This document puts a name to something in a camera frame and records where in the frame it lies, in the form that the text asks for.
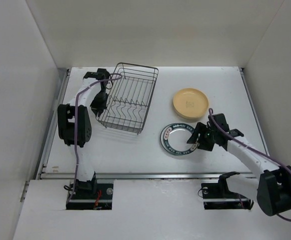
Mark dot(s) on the grey wire dish rack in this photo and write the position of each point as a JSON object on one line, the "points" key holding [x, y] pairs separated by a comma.
{"points": [[130, 98]]}

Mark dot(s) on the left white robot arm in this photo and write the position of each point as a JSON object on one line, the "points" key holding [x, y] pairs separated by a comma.
{"points": [[75, 129]]}

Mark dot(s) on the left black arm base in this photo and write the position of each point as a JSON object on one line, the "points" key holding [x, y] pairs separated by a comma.
{"points": [[84, 199]]}

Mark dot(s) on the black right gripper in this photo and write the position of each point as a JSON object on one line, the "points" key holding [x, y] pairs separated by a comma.
{"points": [[201, 128]]}

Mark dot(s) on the white plate dark green band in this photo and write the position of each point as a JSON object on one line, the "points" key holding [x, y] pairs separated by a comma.
{"points": [[174, 137]]}

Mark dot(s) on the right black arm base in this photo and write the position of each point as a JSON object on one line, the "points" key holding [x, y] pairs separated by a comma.
{"points": [[215, 199]]}

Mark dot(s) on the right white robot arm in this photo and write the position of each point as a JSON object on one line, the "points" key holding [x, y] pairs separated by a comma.
{"points": [[271, 186]]}

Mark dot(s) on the aluminium table frame rail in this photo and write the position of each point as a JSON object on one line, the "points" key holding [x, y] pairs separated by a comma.
{"points": [[119, 154]]}

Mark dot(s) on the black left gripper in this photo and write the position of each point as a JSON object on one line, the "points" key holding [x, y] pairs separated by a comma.
{"points": [[98, 108]]}

